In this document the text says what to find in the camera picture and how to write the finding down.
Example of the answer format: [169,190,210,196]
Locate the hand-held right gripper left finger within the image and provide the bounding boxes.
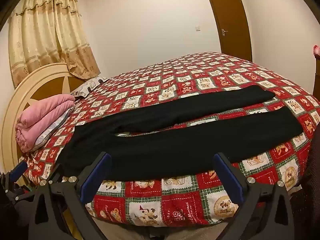
[27,151,113,240]

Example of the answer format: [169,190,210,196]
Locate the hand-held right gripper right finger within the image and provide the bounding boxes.
[212,152,296,240]

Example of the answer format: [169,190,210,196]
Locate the grey patterned pillow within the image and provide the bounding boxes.
[34,107,75,152]
[72,77,109,99]

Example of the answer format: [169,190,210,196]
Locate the brown wooden door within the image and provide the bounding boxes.
[204,0,253,62]

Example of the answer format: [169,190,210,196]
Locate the cream round headboard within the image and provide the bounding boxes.
[1,62,85,180]

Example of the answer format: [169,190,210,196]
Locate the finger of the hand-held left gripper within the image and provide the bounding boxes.
[9,160,28,181]

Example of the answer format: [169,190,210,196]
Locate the dark wooden furniture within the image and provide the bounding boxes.
[312,55,320,95]

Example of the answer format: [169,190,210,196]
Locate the black pants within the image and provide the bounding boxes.
[59,85,303,181]

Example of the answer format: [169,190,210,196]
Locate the pink folded blanket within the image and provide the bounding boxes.
[14,94,75,153]

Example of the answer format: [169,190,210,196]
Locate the red checked printed bedspread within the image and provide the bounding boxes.
[19,52,320,228]

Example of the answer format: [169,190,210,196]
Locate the beige patterned curtain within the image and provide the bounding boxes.
[8,0,101,88]

